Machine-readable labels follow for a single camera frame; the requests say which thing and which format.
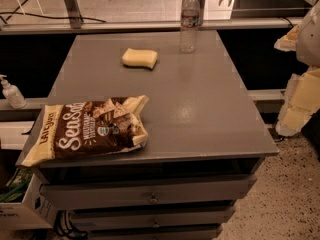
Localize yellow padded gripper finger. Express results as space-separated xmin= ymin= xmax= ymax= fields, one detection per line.
xmin=274 ymin=25 xmax=299 ymax=52
xmin=276 ymin=67 xmax=320 ymax=137

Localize yellow sponge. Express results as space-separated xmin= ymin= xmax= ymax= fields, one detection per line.
xmin=122 ymin=48 xmax=158 ymax=69

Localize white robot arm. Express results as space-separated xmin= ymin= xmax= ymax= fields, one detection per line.
xmin=274 ymin=1 xmax=320 ymax=137

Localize clear plastic water bottle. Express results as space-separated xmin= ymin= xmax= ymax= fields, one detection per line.
xmin=180 ymin=0 xmax=200 ymax=53

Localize grey metal drawer cabinet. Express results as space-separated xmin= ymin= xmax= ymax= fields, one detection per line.
xmin=18 ymin=31 xmax=277 ymax=240

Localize brown sea salt chip bag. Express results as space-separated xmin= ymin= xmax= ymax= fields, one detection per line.
xmin=22 ymin=95 xmax=148 ymax=167

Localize white pump dispenser bottle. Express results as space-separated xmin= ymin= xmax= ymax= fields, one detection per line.
xmin=0 ymin=75 xmax=27 ymax=109

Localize white cardboard box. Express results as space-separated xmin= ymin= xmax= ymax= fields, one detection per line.
xmin=0 ymin=169 xmax=57 ymax=230

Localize grey metal frame post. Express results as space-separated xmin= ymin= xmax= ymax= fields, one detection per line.
xmin=64 ymin=0 xmax=82 ymax=29

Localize black cables under cabinet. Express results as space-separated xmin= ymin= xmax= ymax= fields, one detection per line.
xmin=53 ymin=210 xmax=89 ymax=240

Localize black cable on floor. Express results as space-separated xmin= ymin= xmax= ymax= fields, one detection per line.
xmin=0 ymin=0 xmax=107 ymax=25

